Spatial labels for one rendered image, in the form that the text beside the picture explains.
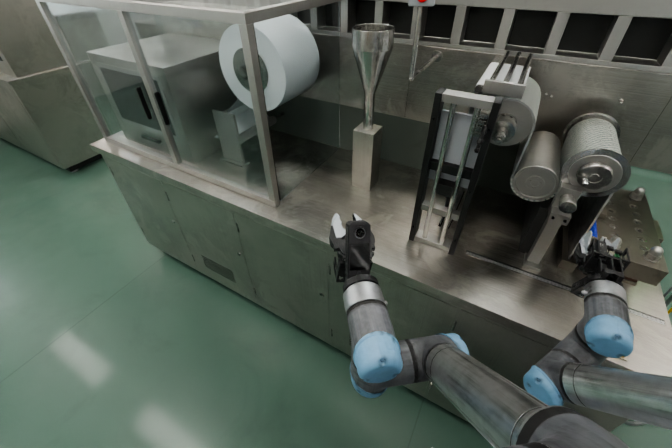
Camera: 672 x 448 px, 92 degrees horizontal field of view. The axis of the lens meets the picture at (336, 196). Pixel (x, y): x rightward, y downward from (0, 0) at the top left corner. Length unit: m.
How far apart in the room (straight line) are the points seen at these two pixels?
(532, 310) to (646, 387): 0.44
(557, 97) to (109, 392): 2.35
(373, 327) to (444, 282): 0.57
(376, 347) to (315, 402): 1.32
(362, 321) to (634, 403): 0.45
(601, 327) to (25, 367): 2.50
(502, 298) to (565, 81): 0.74
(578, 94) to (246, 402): 1.89
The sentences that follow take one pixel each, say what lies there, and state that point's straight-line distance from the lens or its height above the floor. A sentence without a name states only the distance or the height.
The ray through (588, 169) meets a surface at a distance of 1.08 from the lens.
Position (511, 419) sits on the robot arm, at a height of 1.35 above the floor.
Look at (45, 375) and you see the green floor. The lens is 2.43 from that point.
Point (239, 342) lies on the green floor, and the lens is 2.05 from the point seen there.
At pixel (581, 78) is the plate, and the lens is 1.36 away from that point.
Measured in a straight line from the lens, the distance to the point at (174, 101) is 1.49.
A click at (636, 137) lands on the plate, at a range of 1.44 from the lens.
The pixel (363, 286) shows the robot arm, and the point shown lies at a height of 1.25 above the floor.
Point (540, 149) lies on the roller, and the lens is 1.20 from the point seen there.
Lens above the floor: 1.74
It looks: 38 degrees down
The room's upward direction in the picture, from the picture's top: 1 degrees counter-clockwise
